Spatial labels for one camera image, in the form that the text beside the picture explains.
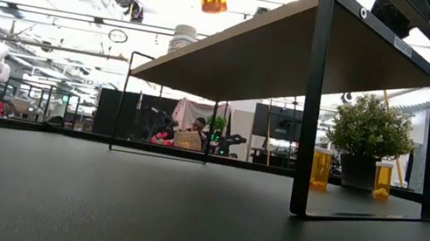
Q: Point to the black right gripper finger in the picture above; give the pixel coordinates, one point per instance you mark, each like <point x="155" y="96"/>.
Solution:
<point x="397" y="20"/>

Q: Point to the white labelled medicine bottle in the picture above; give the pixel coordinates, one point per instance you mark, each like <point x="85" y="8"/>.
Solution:
<point x="181" y="39"/>

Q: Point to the small amber pill bottle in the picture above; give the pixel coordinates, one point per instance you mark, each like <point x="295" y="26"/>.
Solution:
<point x="382" y="181"/>
<point x="320" y="170"/>

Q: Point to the wooden sorting board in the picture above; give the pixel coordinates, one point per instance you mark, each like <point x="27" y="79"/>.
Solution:
<point x="297" y="55"/>

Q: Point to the potted green plant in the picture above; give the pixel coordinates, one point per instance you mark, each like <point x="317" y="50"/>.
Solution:
<point x="368" y="130"/>

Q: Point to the pale draped cloth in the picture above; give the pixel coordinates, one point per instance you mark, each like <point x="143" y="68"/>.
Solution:
<point x="187" y="111"/>

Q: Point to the black monitor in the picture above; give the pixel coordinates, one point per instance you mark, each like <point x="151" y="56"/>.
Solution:
<point x="276" y="122"/>

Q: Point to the person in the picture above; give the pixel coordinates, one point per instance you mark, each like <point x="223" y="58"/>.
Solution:
<point x="198" y="125"/>

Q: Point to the small green plant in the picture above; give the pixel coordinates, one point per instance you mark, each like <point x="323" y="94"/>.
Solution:
<point x="218" y="125"/>

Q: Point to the black partition panel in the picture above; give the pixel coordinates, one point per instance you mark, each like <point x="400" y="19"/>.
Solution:
<point x="110" y="111"/>

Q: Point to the wicker basket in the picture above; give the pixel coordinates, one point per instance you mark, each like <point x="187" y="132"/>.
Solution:
<point x="188" y="139"/>

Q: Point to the black table frame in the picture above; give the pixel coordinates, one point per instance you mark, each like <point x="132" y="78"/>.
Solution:
<point x="62" y="132"/>

